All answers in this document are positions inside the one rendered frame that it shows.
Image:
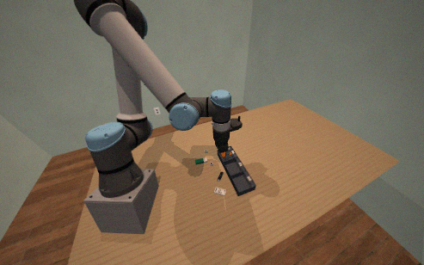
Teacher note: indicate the green and white eraser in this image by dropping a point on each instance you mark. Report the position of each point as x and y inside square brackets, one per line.
[202, 160]

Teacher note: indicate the dark grey rack of three bins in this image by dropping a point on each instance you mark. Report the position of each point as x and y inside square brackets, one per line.
[237, 173]

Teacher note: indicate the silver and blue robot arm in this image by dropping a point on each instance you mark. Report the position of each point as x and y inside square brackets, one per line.
[111, 145]

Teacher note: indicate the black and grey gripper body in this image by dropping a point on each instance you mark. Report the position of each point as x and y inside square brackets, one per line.
[221, 133]

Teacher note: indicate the white domino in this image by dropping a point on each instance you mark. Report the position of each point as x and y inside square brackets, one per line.
[220, 191]

